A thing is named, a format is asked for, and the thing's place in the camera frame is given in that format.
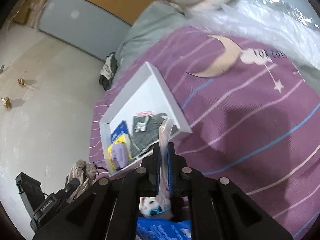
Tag grey-blue blanket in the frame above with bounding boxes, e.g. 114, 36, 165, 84
116, 0, 320, 95

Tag clear plastic bag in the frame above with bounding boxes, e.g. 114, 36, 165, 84
186, 0, 320, 69

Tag large blue eye mask packet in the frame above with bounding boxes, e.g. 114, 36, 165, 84
136, 217, 193, 240

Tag black and white cloth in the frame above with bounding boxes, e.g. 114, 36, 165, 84
99, 52, 118, 91

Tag brown plush toy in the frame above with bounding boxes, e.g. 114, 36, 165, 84
65, 159, 98, 203

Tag grey plaid pouch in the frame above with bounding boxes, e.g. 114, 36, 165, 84
130, 112, 168, 158

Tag stacked cardboard boxes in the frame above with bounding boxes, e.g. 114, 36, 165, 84
14, 0, 52, 29

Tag white plush dog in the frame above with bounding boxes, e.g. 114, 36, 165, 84
139, 196, 175, 220

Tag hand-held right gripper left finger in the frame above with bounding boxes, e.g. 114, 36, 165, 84
32, 142, 163, 240

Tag yellow packet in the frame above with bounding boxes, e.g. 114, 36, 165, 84
107, 134, 133, 171

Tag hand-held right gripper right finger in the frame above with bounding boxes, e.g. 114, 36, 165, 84
167, 142, 294, 240

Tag white box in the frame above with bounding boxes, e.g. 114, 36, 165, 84
99, 61, 193, 178

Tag small blue packet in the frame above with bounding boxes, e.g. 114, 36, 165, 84
111, 120, 130, 143

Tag grey-blue panel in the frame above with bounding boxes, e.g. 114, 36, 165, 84
37, 0, 132, 62

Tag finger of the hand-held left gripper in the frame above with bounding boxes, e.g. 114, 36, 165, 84
54, 177, 82, 202
15, 172, 42, 220

